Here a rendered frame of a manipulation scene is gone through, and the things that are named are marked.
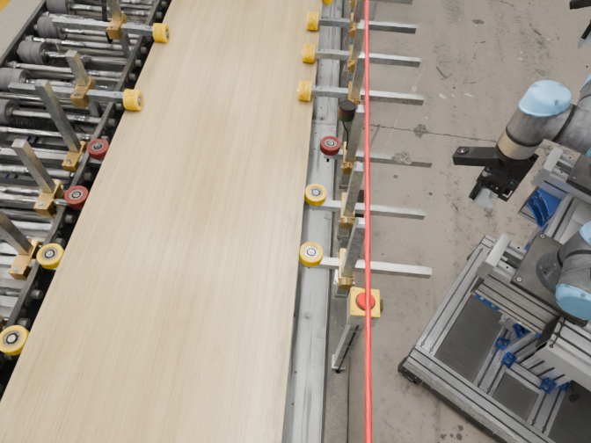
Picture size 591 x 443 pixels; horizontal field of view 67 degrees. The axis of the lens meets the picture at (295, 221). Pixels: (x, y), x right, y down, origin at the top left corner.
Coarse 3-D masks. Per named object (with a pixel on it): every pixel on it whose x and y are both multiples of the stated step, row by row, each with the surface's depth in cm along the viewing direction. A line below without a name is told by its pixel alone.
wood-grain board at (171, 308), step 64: (192, 0) 226; (256, 0) 229; (320, 0) 231; (192, 64) 199; (256, 64) 201; (128, 128) 176; (192, 128) 177; (256, 128) 179; (128, 192) 159; (192, 192) 160; (256, 192) 161; (64, 256) 144; (128, 256) 145; (192, 256) 146; (256, 256) 147; (64, 320) 132; (128, 320) 133; (192, 320) 134; (256, 320) 135; (64, 384) 122; (128, 384) 123; (192, 384) 124; (256, 384) 125
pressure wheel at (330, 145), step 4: (328, 136) 177; (332, 136) 177; (324, 140) 176; (328, 140) 177; (332, 140) 177; (336, 140) 176; (320, 144) 176; (324, 144) 175; (328, 144) 176; (332, 144) 176; (336, 144) 175; (320, 148) 177; (324, 148) 174; (328, 148) 174; (332, 148) 174; (336, 148) 174; (324, 152) 176; (328, 152) 175; (332, 152) 175; (336, 152) 176; (328, 160) 184
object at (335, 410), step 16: (336, 128) 216; (336, 160) 198; (336, 176) 193; (336, 192) 188; (336, 224) 179; (336, 240) 175; (336, 256) 171; (336, 304) 160; (336, 320) 157; (336, 336) 154; (336, 384) 145; (336, 400) 142; (336, 416) 140; (336, 432) 137
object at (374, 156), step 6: (342, 150) 180; (324, 156) 180; (330, 156) 180; (336, 156) 180; (342, 156) 180; (360, 156) 179; (372, 156) 179; (378, 156) 179; (384, 156) 179; (390, 156) 179; (414, 156) 180; (420, 156) 180; (372, 162) 181; (378, 162) 180; (384, 162) 180; (390, 162) 180; (396, 162) 180; (414, 162) 179; (420, 162) 178; (426, 162) 178; (432, 162) 179
